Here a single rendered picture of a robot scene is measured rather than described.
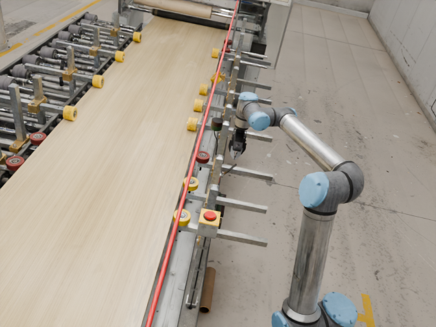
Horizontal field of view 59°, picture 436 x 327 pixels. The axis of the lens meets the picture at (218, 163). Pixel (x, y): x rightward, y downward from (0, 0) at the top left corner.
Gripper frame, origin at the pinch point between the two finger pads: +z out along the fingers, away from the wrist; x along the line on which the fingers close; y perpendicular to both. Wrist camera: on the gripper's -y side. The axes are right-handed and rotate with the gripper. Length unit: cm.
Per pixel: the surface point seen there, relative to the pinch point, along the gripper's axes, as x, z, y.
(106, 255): 45, 10, -69
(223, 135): 8.0, -9.5, 4.7
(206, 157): 14.7, 9.0, 8.8
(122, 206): 47, 10, -41
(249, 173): -11.0, 14.3, 9.0
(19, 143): 116, 17, -3
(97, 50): 114, 4, 111
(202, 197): 12.2, 17.0, -16.1
